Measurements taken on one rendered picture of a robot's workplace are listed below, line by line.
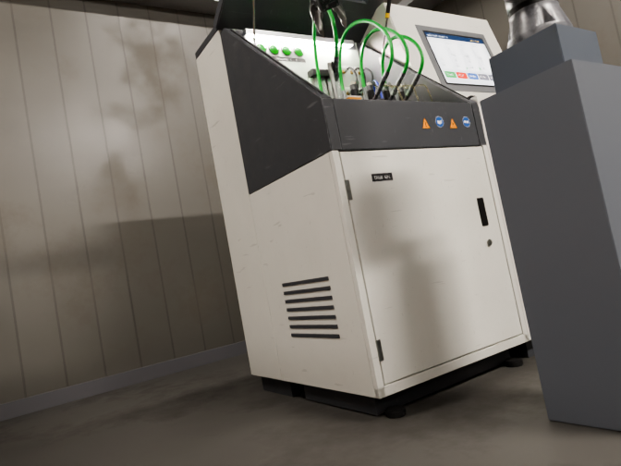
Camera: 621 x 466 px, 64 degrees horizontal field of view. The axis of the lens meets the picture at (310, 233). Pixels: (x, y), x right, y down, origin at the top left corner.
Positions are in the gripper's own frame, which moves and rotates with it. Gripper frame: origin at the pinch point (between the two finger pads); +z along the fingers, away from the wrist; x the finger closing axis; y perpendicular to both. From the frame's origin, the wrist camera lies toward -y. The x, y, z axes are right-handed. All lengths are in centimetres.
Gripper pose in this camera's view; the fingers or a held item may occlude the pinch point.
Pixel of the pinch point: (333, 29)
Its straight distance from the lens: 182.6
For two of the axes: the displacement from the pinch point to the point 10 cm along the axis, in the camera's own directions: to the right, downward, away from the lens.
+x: 9.2, -4.0, -0.4
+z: 3.4, 7.1, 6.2
